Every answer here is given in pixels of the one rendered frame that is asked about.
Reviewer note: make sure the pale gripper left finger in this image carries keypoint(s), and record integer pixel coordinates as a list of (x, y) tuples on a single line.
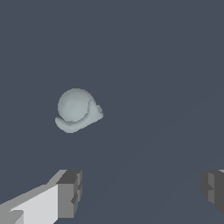
[(49, 201)]

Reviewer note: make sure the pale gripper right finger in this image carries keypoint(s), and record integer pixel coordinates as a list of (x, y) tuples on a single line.
[(215, 186)]

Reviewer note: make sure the pale grey rounded object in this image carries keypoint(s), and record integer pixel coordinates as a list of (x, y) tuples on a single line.
[(76, 108)]

